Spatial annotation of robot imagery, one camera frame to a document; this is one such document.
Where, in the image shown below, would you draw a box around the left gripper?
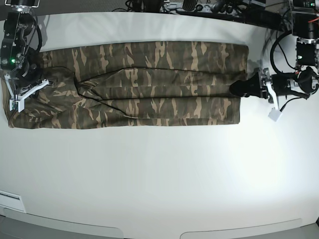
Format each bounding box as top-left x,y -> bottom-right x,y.
229,68 -> 299,110

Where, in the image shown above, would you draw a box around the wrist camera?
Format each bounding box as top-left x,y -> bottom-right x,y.
9,99 -> 25,113
268,108 -> 282,122

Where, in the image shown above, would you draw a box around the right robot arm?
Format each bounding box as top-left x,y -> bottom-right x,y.
0,0 -> 49,112

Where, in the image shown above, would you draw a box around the camouflage T-shirt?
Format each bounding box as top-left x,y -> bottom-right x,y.
1,41 -> 249,129

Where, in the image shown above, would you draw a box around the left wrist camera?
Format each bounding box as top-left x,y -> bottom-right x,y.
268,108 -> 282,122

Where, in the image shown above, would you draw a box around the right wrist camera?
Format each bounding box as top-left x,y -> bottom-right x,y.
9,99 -> 25,113

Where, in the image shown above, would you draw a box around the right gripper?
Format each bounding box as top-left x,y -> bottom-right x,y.
4,64 -> 50,105

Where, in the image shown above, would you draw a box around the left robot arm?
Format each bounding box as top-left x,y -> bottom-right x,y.
230,0 -> 319,113

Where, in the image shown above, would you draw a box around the power strips and cables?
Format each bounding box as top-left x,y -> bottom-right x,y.
112,0 -> 319,28

